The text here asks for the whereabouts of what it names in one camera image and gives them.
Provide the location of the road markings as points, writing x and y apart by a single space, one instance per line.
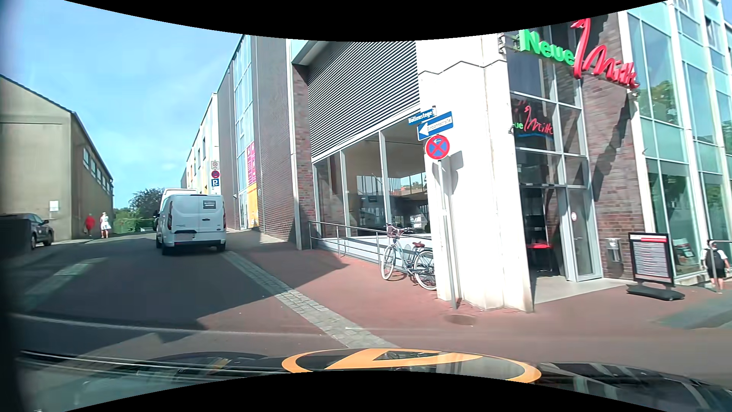
57 280

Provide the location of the road sign post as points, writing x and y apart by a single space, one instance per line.
438 147

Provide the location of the red brick pavement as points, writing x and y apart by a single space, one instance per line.
366 292

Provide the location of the beige building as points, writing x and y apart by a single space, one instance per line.
40 166

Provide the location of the grey asphalt road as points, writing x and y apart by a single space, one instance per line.
143 286

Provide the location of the trees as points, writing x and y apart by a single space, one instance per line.
143 206

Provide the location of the metal railing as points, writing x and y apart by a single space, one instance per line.
343 234

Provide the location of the black advertising board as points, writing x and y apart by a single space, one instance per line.
651 260

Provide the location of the pale building row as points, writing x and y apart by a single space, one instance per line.
203 154

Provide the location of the person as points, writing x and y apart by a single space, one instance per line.
715 263
90 224
105 224

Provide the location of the grey cobbled strip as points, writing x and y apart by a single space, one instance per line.
309 306

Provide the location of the parking sign post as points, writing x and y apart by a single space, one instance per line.
215 174

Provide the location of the white van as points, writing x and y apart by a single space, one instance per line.
191 220

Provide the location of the car's own bonnet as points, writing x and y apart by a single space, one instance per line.
400 366

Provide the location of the dark parked car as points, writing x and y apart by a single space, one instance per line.
40 229

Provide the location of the brick and glass building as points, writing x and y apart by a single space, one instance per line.
469 171

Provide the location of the bicycle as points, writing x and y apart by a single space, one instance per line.
409 260

